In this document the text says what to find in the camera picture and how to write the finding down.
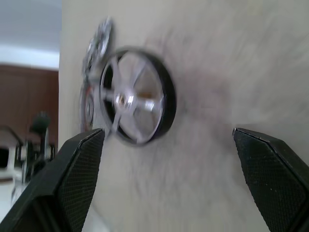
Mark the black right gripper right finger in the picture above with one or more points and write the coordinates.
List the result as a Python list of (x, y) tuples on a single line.
[(272, 174)]

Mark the silver spoked rotor black rim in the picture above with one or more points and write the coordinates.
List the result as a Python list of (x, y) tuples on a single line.
[(125, 99)]

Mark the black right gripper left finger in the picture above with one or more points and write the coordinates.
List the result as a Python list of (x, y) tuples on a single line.
[(60, 183)]

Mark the black round knob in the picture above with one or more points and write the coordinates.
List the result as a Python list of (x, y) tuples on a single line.
[(40, 122)]

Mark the white machine frame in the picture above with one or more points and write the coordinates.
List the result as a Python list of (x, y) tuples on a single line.
[(10, 166)]

